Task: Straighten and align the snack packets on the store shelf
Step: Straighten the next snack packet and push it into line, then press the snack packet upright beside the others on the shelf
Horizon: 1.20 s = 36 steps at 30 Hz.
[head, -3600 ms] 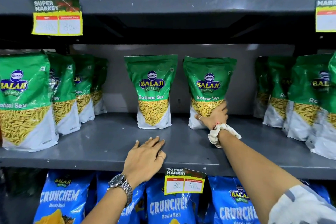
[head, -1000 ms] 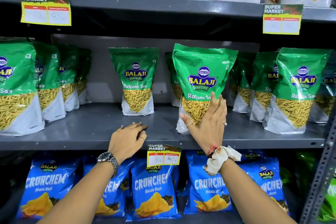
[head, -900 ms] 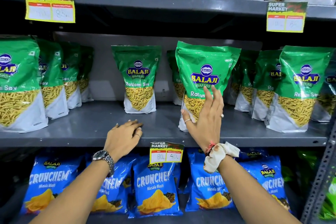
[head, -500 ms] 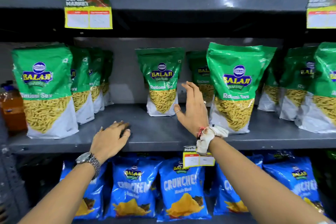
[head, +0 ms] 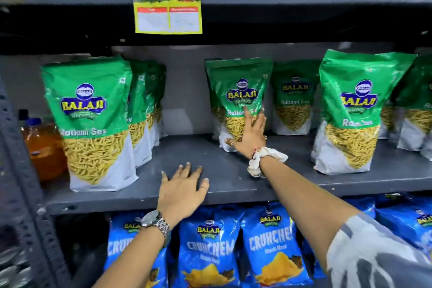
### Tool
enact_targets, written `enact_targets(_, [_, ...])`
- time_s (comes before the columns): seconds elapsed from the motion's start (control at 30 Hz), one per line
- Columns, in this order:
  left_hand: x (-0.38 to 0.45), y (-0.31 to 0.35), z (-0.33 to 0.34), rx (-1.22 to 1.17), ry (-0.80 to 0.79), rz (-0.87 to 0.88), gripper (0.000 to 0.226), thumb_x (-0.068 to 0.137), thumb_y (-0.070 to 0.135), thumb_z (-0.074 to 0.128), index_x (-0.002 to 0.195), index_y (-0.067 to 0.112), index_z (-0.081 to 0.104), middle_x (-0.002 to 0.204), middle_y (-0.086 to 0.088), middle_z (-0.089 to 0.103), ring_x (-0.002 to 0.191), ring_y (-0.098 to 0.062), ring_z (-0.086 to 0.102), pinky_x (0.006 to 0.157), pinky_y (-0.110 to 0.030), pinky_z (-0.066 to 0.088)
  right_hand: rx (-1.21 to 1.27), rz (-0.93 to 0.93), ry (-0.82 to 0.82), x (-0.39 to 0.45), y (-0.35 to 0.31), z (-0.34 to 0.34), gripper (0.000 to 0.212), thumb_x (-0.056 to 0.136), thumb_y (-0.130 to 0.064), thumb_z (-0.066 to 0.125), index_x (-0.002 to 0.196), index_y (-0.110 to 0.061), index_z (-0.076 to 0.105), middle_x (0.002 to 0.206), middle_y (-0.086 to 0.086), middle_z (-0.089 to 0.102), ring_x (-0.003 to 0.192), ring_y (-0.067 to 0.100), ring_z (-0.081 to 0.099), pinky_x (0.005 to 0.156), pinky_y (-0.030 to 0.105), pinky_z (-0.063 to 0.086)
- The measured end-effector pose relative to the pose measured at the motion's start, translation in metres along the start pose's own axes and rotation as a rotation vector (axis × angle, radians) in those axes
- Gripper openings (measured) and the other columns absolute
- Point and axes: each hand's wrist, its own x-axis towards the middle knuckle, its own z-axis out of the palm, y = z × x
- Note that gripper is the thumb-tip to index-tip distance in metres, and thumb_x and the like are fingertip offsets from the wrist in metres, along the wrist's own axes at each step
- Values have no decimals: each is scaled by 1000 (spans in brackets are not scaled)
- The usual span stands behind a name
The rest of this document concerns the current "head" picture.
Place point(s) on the person's left hand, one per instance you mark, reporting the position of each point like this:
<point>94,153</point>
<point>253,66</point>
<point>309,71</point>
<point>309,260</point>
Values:
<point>180,196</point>

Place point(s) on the row of blue chip packets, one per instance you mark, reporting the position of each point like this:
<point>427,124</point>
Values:
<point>209,250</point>

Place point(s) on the person's right hand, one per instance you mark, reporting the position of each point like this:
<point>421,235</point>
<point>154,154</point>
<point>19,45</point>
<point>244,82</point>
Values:
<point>251,139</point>

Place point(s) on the orange drink bottle blue cap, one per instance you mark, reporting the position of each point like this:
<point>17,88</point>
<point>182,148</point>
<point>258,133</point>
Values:
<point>44,152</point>

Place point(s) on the drink bottle black cap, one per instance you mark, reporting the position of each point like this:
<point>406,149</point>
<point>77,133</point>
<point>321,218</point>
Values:
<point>23,117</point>

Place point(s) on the person's left forearm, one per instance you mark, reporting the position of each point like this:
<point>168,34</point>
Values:
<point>135,260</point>

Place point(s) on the white grey patterned sleeve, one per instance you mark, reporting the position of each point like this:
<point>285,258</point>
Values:
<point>378,257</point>

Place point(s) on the yellow green shelf price label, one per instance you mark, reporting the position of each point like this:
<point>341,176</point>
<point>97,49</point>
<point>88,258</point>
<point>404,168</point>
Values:
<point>167,11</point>

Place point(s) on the person's right middle finger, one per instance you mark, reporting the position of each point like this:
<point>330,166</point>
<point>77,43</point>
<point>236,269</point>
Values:
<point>261,119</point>

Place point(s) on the person's right thumb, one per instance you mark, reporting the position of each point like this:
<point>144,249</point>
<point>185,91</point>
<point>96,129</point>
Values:
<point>232,143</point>

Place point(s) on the person's right forearm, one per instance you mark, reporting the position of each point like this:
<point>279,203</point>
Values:
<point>303,203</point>

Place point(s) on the person's left little finger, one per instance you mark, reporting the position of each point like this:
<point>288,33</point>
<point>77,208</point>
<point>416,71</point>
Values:
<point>165,178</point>

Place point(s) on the person's left thumb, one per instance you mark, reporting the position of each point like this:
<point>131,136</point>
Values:
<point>204,186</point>

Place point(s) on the person's left middle finger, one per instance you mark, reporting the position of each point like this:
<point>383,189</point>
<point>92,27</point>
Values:
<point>187,170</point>

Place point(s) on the silver metal wristwatch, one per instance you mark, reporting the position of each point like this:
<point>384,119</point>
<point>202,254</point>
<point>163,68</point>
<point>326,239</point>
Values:
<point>157,222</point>

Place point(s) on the row of green packets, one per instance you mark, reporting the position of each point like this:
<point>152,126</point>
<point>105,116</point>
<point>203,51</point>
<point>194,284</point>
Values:
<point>87,112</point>

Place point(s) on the white fabric scrunchie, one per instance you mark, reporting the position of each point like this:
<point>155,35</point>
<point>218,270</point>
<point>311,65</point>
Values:
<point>266,158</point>

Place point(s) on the green snack packet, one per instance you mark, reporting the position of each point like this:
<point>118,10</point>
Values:
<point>236,75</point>

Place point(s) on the grey perforated shelf upright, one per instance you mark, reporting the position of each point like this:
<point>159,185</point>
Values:
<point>30,196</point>

